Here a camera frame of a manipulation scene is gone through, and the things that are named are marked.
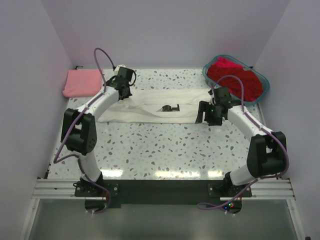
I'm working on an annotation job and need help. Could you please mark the dark red t shirt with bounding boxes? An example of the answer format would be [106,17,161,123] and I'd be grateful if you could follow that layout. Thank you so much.
[206,65,264,102]

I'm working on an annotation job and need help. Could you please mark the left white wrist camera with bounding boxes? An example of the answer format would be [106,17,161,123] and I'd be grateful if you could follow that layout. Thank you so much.
[113,64,126,72]

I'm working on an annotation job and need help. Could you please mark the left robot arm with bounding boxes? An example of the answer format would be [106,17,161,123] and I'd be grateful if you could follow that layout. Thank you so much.
[53,65,137,196]

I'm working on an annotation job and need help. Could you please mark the aluminium frame rail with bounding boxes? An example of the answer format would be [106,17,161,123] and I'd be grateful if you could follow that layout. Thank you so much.
[19,176,310,240]

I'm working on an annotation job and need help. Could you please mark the bright pink t shirt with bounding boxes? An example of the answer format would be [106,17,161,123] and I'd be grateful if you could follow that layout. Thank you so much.
[213,56,244,70]

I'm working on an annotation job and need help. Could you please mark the folded pink t shirt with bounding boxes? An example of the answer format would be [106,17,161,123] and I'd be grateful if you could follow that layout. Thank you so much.
[62,69,103,98]

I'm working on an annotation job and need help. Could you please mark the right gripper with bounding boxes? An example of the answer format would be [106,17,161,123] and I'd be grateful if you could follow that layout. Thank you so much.
[195,100,223,127]

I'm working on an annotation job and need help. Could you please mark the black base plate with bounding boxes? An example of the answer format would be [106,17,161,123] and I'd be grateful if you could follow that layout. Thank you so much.
[73,179,253,213]

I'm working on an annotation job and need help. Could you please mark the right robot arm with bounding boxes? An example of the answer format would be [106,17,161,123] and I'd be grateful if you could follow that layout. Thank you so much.
[195,87,289,197]

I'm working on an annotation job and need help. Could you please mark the white t shirt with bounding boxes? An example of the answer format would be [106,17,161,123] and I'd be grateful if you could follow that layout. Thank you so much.
[97,88,211,124]

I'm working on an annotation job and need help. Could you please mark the teal plastic basket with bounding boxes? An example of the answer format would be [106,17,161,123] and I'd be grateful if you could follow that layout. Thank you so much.
[202,54,270,106]

